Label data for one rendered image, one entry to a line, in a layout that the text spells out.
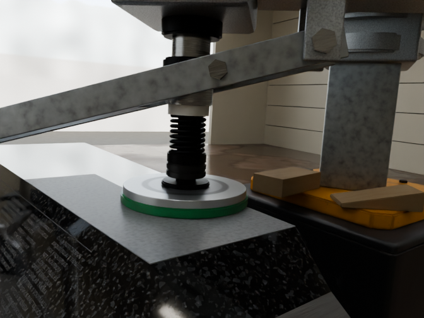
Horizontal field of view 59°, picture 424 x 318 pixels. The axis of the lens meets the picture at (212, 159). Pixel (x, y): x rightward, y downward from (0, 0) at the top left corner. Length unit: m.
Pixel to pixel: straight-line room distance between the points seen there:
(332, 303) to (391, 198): 0.52
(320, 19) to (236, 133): 8.73
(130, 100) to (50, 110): 0.14
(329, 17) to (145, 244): 0.38
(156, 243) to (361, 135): 0.82
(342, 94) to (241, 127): 8.21
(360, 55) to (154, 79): 0.69
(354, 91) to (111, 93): 0.76
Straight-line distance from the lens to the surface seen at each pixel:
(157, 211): 0.56
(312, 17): 0.55
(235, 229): 0.52
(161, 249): 0.45
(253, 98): 9.49
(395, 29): 1.15
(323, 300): 0.51
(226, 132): 9.08
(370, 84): 1.16
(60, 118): 0.65
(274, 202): 1.10
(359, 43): 1.12
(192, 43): 0.61
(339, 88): 1.17
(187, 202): 0.55
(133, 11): 0.61
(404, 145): 7.20
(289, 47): 0.57
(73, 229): 0.56
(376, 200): 1.00
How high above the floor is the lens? 1.02
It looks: 9 degrees down
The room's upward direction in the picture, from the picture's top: 3 degrees clockwise
